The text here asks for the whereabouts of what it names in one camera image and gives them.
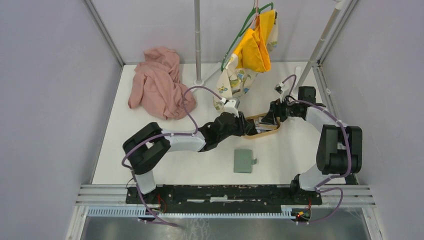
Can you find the yellow oval tray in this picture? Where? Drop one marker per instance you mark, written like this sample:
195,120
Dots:
264,134

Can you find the cartoon print children's garment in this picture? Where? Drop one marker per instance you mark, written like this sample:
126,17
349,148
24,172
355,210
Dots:
250,56

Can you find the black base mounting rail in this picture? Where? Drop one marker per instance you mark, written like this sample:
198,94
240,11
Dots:
224,199

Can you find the left metal rack pole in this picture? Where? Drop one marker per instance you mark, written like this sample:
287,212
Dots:
201,79

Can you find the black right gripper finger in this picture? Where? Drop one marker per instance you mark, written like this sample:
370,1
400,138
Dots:
269,119
274,108

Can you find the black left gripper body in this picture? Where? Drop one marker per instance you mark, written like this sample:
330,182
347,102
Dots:
238,128

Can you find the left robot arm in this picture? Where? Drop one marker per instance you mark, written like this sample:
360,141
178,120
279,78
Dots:
148,146

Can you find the green clothes hanger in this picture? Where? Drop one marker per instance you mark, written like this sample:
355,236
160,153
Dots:
247,22

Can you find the metal rack pole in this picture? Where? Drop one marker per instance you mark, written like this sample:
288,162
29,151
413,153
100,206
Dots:
339,4
201,79

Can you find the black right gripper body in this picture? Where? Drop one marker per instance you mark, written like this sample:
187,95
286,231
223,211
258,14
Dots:
287,110

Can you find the right metal rack pole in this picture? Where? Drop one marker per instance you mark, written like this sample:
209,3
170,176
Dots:
339,4

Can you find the pink crumpled garment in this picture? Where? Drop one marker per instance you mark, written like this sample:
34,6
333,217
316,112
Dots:
157,86

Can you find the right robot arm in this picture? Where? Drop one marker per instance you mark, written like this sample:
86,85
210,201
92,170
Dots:
340,147

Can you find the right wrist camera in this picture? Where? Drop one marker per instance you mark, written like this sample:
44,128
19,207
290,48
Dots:
281,90

